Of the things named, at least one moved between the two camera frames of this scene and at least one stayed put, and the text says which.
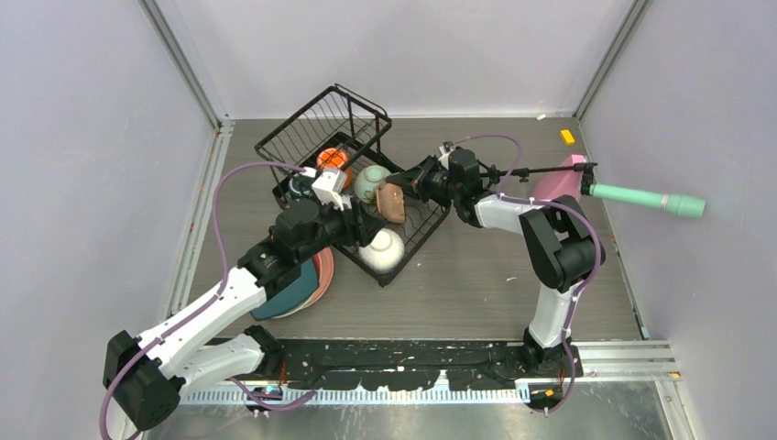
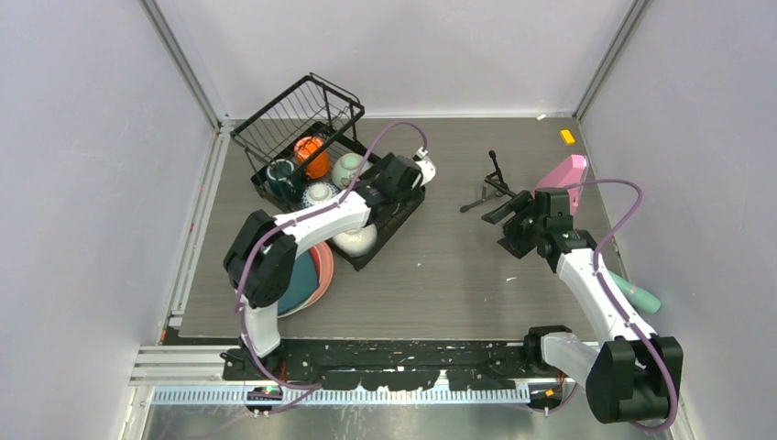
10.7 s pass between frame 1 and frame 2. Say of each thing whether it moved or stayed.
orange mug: moved
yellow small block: stayed
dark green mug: moved
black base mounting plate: stayed
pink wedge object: stayed
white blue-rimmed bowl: moved
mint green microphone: moved
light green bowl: moved
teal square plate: stayed
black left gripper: moved
